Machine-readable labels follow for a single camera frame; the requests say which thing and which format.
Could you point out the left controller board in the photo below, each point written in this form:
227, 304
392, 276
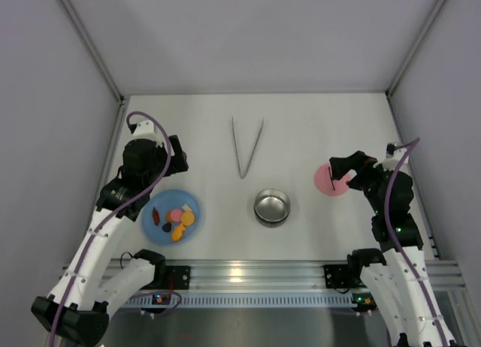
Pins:
161, 299

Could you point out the red-brown leaf-shaped food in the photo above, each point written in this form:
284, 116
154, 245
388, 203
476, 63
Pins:
156, 217

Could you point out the steel lunch box bowl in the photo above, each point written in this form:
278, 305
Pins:
271, 207

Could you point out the controller board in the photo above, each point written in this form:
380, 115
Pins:
161, 299
364, 302

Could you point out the slotted cable duct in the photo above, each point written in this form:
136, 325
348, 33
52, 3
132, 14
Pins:
266, 300

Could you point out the orange fish-shaped cookie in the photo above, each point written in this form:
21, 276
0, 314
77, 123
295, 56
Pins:
178, 232

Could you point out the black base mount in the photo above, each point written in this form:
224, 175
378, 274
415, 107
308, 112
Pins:
341, 277
171, 278

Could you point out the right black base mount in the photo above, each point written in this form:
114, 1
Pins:
341, 277

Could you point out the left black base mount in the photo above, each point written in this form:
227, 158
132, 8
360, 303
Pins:
171, 278

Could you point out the blue plate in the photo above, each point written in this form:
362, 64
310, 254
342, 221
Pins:
165, 202

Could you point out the yellow dotted round biscuit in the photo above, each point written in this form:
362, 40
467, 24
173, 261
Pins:
188, 218

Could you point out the black chocolate piece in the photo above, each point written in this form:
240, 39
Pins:
167, 227

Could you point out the aluminium rail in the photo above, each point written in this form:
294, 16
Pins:
282, 276

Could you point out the pink lunch box lid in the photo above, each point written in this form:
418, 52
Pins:
325, 184

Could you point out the metal tongs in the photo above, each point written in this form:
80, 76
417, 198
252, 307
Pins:
245, 148

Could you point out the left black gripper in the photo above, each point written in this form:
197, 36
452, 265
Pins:
176, 156

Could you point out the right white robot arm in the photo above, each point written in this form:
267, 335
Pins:
395, 273

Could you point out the pink round cookie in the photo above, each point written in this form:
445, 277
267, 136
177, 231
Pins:
176, 215

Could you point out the orange round cookie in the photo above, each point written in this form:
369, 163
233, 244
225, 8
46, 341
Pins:
168, 217

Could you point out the right controller board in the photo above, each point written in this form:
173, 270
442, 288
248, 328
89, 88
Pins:
364, 302

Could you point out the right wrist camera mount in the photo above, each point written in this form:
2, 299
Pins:
394, 152

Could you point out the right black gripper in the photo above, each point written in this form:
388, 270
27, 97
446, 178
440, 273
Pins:
361, 170

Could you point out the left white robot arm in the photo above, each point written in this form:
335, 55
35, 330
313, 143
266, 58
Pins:
80, 306

